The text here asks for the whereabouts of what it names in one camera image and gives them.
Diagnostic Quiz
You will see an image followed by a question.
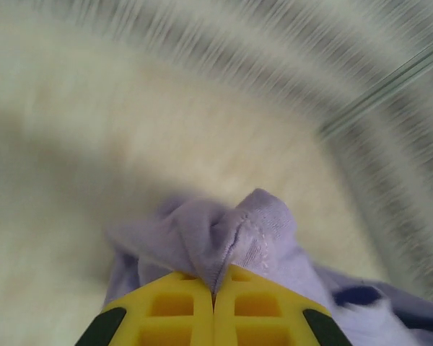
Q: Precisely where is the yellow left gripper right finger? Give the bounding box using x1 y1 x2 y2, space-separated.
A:
213 265 344 346

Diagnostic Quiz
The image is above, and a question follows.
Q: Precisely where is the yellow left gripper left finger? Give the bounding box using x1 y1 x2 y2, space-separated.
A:
74 270 214 346

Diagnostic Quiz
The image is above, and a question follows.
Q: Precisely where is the purple t-shirt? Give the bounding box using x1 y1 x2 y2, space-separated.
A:
104 187 433 346

